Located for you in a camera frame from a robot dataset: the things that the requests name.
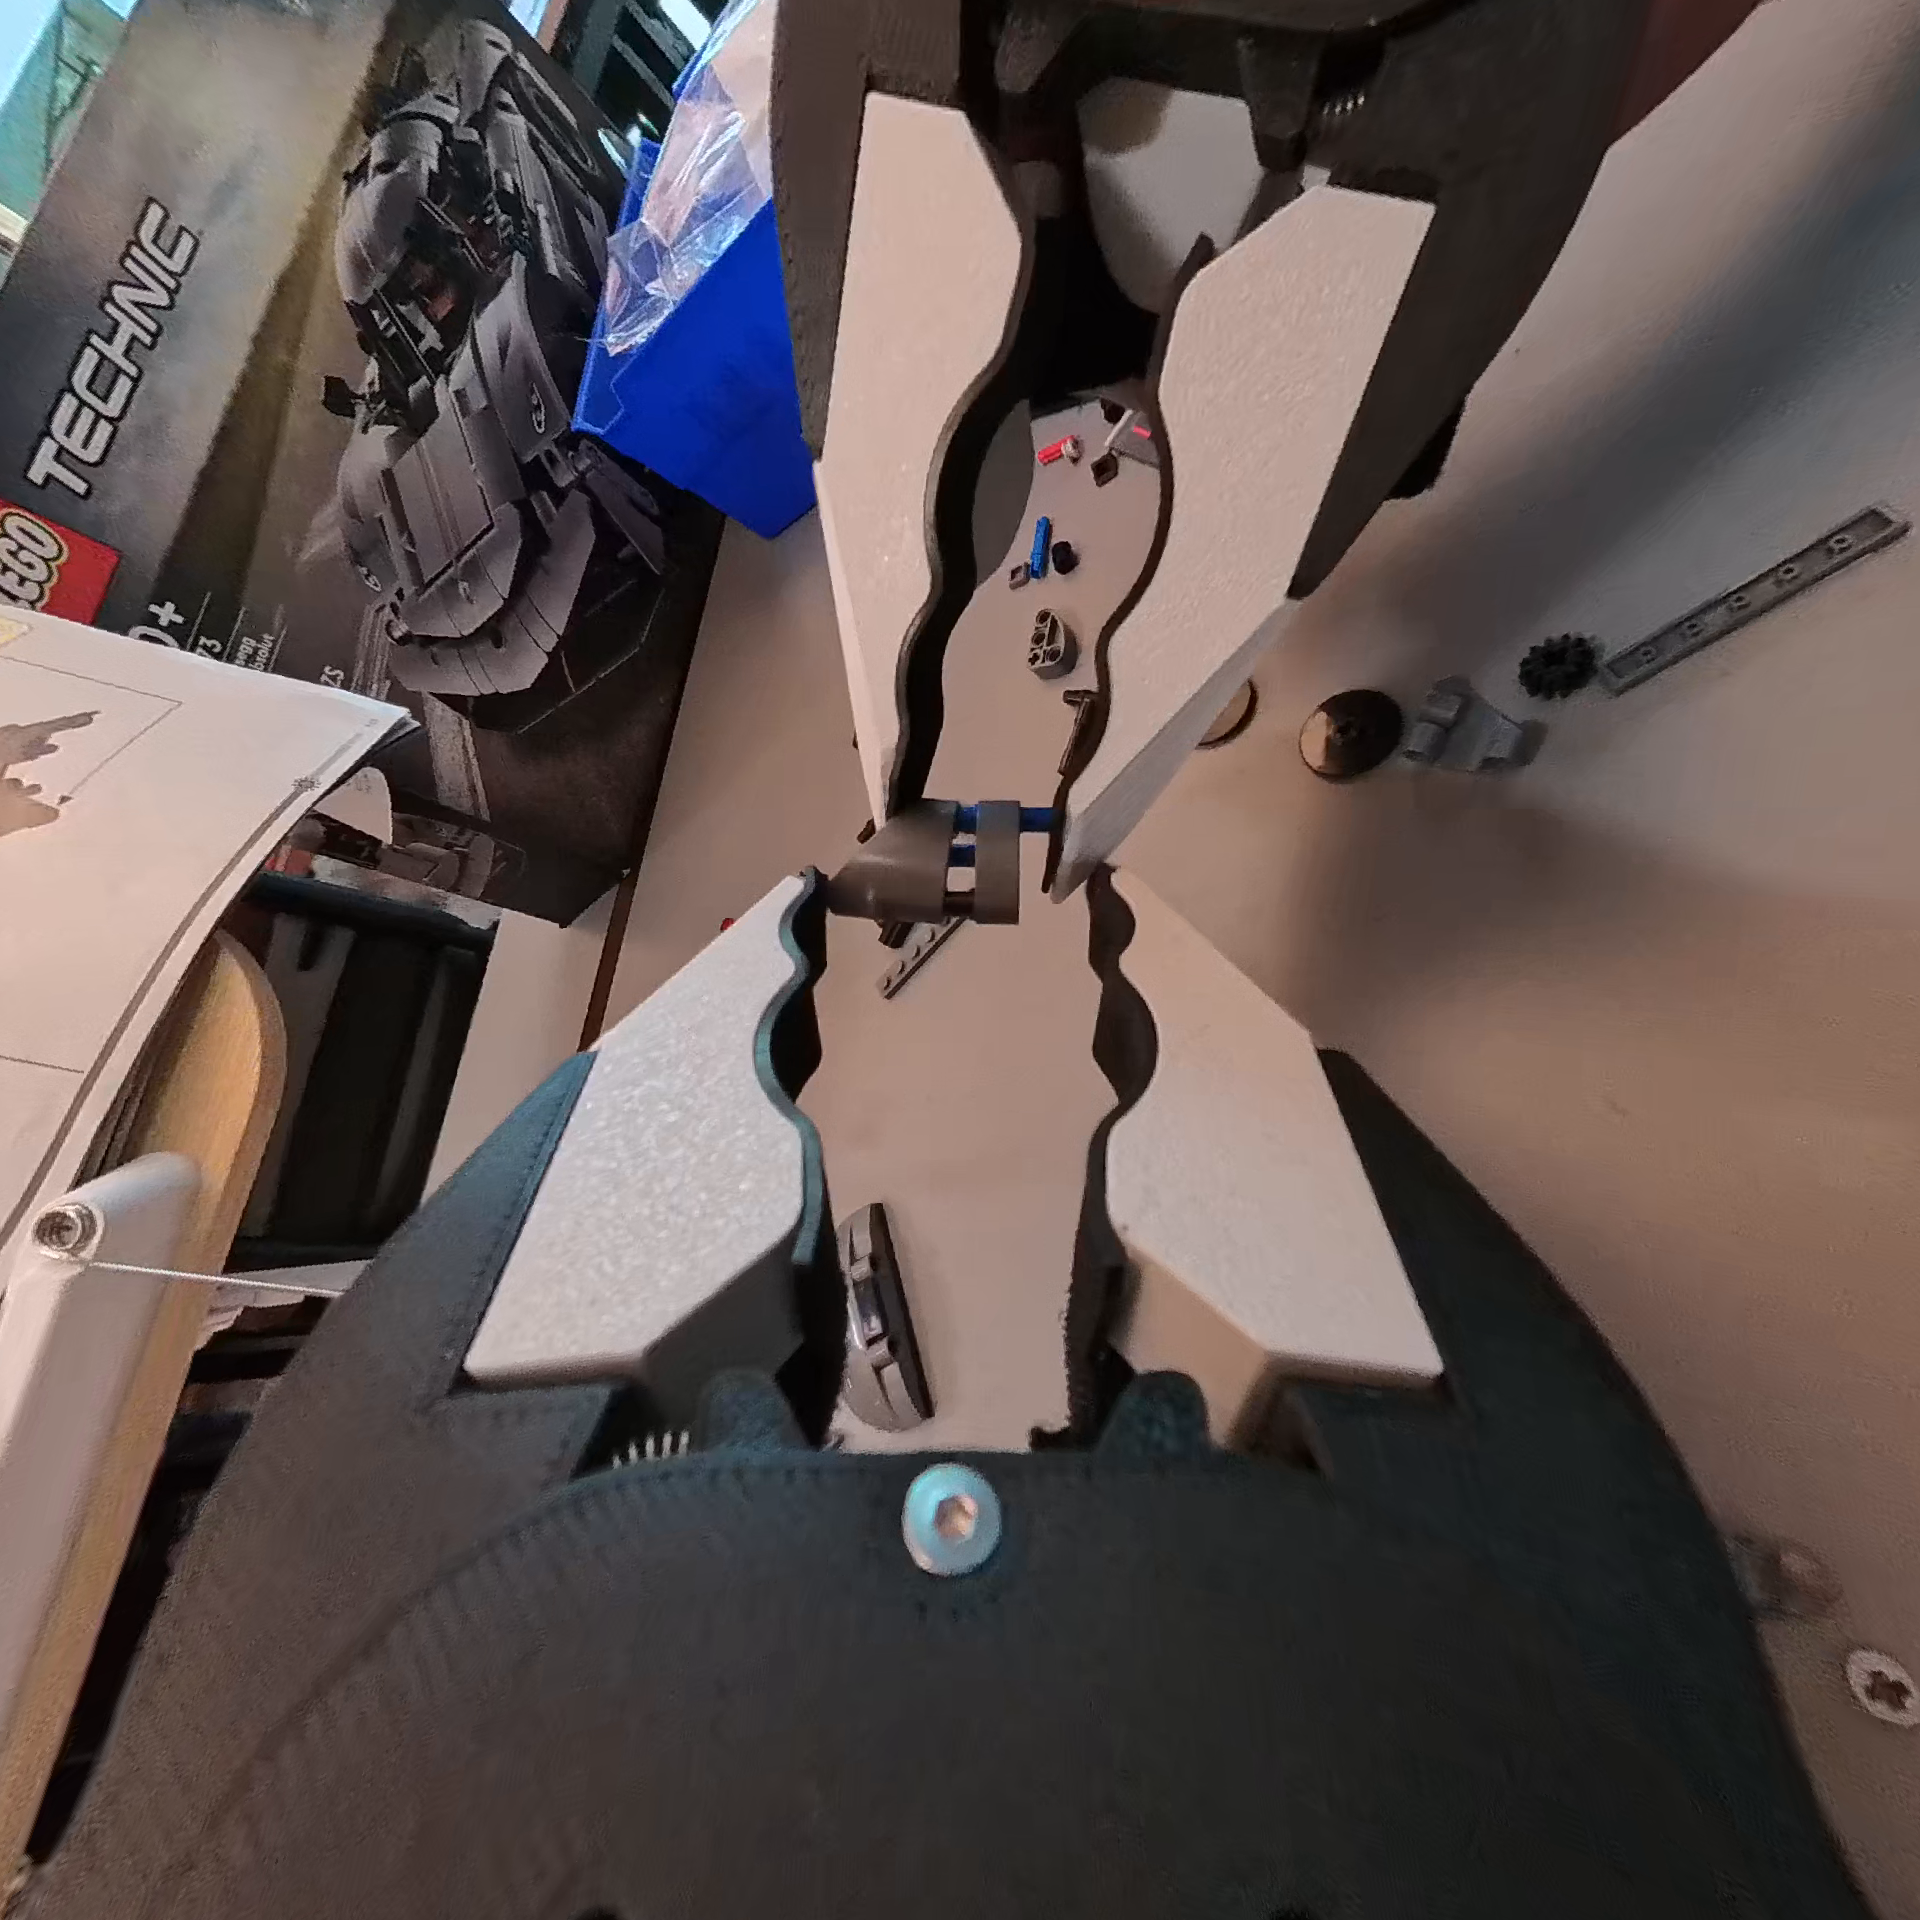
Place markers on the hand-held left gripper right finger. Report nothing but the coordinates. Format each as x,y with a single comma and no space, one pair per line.
1276,1202

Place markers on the blue storage bin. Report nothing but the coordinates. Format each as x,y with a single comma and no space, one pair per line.
705,436

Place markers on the lego set box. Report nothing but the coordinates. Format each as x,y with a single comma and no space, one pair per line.
224,375

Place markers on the white book stand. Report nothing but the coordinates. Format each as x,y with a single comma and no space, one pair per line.
105,1245

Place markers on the dark plastic crate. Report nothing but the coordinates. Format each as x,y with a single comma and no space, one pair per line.
376,1051

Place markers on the long grey lego plate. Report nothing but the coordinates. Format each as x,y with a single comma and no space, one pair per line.
1756,600
918,962

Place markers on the clear plastic bags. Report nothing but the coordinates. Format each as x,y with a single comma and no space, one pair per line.
705,182

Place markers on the grey bent lego beam assembly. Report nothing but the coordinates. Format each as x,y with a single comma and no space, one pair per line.
914,870

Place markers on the grey red lego axle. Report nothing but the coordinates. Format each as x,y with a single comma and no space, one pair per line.
1127,429

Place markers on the dark grey curved lego panel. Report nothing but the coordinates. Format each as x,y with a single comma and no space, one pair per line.
886,1319

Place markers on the black lego gear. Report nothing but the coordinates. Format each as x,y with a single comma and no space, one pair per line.
1560,668

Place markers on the grey holed lego beam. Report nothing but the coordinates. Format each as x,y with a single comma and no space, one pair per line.
1049,639

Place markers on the grey lego bracket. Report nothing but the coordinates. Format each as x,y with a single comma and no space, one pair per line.
1470,734

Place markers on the lego instruction booklet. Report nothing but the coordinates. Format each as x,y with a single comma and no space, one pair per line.
150,839

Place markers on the white round lego piece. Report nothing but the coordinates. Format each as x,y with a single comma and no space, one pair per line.
1882,1687

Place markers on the black lego disc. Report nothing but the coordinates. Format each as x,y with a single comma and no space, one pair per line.
1350,734

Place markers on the blue lego pin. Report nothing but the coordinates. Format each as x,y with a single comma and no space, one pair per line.
1012,819

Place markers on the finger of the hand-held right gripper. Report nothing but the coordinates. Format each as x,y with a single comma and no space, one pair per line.
1289,375
914,300

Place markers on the bronze lego disc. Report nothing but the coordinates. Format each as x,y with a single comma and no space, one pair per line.
1231,720

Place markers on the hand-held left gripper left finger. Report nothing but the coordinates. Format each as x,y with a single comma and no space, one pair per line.
646,1202

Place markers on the black bent lego pin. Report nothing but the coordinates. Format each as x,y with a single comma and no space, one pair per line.
1078,727

